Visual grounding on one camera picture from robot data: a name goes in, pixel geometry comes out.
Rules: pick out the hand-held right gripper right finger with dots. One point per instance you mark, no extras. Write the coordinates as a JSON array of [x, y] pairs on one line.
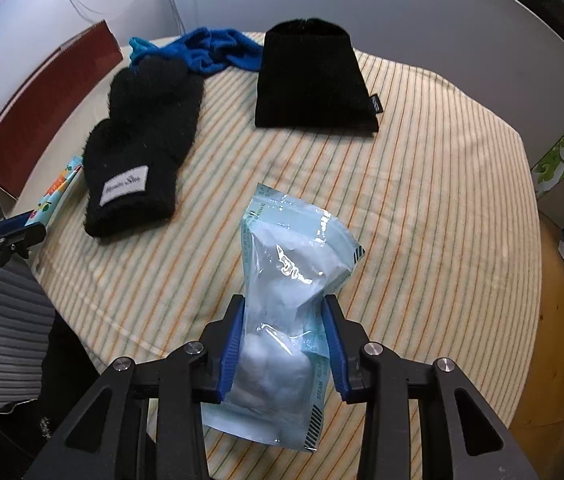
[[334, 352]]

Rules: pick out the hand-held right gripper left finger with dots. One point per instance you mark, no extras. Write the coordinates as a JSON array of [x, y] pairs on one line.
[[234, 347]]

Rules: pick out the clear bag of cotton balls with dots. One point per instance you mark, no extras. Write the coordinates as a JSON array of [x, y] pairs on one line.
[[287, 270]]

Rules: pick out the red cardboard box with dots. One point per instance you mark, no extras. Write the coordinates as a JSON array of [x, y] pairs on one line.
[[37, 110]]

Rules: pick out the black fuzzy hat white label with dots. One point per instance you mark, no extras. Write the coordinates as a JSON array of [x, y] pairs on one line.
[[137, 125]]

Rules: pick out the blue cloth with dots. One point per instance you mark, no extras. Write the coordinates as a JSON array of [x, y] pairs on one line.
[[202, 50]]

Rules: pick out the grey striped cloth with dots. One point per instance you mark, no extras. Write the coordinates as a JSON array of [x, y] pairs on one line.
[[17, 320]]

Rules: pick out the colourful light blue packet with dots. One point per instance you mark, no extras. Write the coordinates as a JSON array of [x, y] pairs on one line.
[[59, 190]]

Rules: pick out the yellow striped blanket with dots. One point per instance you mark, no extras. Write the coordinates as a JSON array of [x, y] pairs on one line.
[[436, 210]]

